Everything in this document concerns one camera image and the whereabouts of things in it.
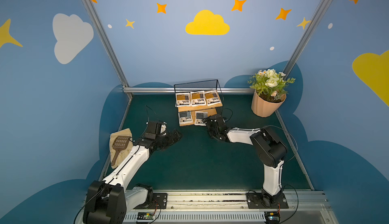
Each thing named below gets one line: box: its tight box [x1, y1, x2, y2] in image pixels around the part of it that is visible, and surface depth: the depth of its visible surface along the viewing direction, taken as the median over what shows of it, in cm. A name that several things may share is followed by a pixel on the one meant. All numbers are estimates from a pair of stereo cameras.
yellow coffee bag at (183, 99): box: [175, 92, 191, 107], surface depth 97 cm
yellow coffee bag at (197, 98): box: [190, 90, 207, 107], surface depth 97 cm
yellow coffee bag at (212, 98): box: [204, 90, 222, 107], surface depth 98 cm
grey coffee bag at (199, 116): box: [194, 110, 209, 126], surface depth 109 cm
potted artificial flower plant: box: [247, 68, 296, 118], surface depth 95 cm
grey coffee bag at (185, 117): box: [177, 110, 193, 125], surface depth 107 cm
